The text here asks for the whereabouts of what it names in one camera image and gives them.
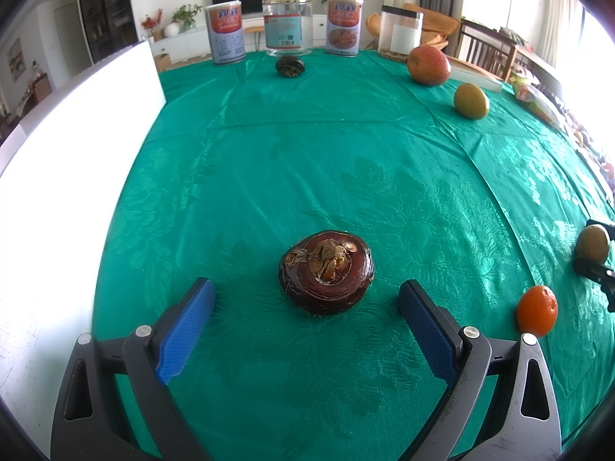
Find dark display cabinet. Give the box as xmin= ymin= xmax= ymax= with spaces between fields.
xmin=76 ymin=0 xmax=134 ymax=65

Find red label tin can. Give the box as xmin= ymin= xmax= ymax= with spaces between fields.
xmin=327 ymin=0 xmax=363 ymax=56
xmin=205 ymin=4 xmax=247 ymax=66

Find pile of assorted small items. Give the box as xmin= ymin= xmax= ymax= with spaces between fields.
xmin=562 ymin=110 xmax=615 ymax=188

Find red flowers in vase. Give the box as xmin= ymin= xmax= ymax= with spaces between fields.
xmin=141 ymin=8 xmax=164 ymax=41

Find glass jar with gold lid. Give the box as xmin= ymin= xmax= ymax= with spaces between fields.
xmin=261 ymin=0 xmax=313 ymax=56

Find plastic jar with black lid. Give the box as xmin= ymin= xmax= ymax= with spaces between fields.
xmin=378 ymin=5 xmax=424 ymax=62

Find orange lounge chair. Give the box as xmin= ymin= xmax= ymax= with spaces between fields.
xmin=366 ymin=2 xmax=461 ymax=51

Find red apple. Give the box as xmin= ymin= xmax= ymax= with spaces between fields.
xmin=407 ymin=45 xmax=451 ymax=88

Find wooden chair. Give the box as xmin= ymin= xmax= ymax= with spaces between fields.
xmin=456 ymin=18 xmax=563 ymax=92

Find white television console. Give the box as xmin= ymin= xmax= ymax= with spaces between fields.
xmin=149 ymin=12 xmax=332 ymax=65

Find dark water chestnut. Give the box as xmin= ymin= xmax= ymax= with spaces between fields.
xmin=278 ymin=229 xmax=376 ymax=317
xmin=276 ymin=56 xmax=305 ymax=78

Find white cardboard box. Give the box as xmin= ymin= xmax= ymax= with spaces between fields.
xmin=0 ymin=40 xmax=167 ymax=447

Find orange tangerine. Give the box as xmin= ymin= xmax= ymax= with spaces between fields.
xmin=516 ymin=285 xmax=559 ymax=338

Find brownish green orange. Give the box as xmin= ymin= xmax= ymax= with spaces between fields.
xmin=575 ymin=224 xmax=611 ymax=265

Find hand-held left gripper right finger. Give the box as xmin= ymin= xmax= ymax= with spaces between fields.
xmin=399 ymin=279 xmax=563 ymax=461

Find plastic snack bag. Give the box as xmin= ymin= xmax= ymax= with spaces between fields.
xmin=512 ymin=81 xmax=563 ymax=123

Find green plant in glass vase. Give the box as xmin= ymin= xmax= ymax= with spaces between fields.
xmin=171 ymin=4 xmax=203 ymax=32

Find green tablecloth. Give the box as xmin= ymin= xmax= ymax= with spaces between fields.
xmin=93 ymin=48 xmax=615 ymax=461

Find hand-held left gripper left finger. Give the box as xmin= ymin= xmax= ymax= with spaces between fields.
xmin=49 ymin=277 xmax=216 ymax=461

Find white sheer curtain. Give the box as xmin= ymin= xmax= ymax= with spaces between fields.
xmin=543 ymin=0 xmax=584 ymax=65

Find framed wall picture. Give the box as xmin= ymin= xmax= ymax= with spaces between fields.
xmin=6 ymin=36 xmax=26 ymax=82

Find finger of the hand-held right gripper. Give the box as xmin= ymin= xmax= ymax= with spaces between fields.
xmin=586 ymin=218 xmax=615 ymax=242
xmin=573 ymin=255 xmax=615 ymax=313

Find yellow-green orange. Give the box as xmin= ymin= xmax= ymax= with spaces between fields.
xmin=454 ymin=83 xmax=490 ymax=120

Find flat book box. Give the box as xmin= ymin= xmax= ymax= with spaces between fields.
xmin=449 ymin=55 xmax=504 ymax=94

